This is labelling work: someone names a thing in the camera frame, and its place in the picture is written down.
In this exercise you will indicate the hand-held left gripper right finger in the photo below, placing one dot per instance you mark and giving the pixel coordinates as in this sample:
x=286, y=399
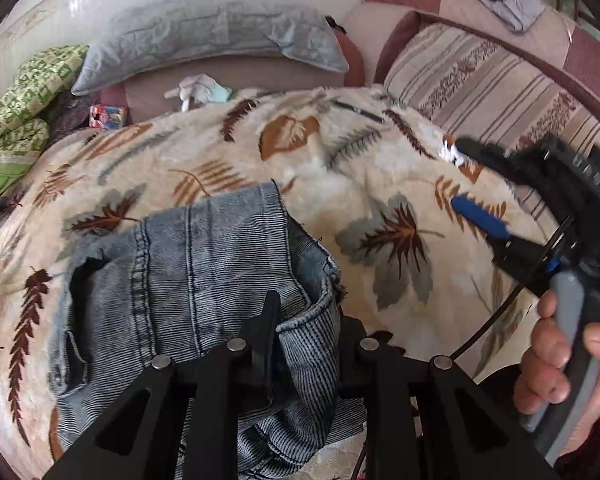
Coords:
x=352, y=360

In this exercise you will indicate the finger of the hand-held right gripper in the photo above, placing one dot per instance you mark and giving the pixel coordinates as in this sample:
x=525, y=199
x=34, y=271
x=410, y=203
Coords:
x=480, y=217
x=485, y=156

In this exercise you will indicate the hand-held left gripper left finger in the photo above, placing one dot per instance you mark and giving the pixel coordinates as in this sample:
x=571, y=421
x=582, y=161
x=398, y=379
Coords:
x=265, y=330

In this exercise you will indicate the grey denim pants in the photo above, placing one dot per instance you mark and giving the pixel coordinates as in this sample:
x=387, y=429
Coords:
x=205, y=260

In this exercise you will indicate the person's right hand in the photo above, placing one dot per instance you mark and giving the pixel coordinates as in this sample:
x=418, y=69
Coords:
x=545, y=360

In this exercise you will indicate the white crumpled tissue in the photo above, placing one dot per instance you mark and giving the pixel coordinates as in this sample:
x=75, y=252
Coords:
x=450, y=152

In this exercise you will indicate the striped floral cushion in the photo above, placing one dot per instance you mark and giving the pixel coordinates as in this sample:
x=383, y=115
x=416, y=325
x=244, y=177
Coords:
x=480, y=75

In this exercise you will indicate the black pen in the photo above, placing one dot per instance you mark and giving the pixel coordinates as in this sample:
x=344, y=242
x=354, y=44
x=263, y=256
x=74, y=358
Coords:
x=360, y=111

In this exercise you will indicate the grey crumpled cloth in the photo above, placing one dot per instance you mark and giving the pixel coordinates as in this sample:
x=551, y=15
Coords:
x=510, y=2

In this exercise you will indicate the leaf print blanket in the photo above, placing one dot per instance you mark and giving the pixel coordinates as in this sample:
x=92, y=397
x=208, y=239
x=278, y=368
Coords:
x=330, y=170

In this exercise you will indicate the small black object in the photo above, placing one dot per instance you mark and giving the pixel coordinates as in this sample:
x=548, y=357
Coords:
x=336, y=25

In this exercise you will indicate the pale teal cloth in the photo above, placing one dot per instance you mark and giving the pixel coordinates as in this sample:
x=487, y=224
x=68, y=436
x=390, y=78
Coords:
x=222, y=94

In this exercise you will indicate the white and teal cloth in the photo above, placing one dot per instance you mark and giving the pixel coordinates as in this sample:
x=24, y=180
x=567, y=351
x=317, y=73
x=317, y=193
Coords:
x=192, y=89

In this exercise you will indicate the small red box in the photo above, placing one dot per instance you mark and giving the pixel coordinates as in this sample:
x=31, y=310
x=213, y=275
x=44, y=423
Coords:
x=107, y=116

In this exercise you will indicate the dark patterned cloth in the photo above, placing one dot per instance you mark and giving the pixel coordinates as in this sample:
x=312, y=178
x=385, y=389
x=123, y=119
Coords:
x=72, y=122

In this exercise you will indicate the grey quilted pillow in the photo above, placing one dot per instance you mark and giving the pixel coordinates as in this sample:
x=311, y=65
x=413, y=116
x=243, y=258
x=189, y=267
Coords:
x=205, y=30

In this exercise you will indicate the green patterned quilt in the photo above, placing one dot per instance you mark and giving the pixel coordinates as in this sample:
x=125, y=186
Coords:
x=20, y=95

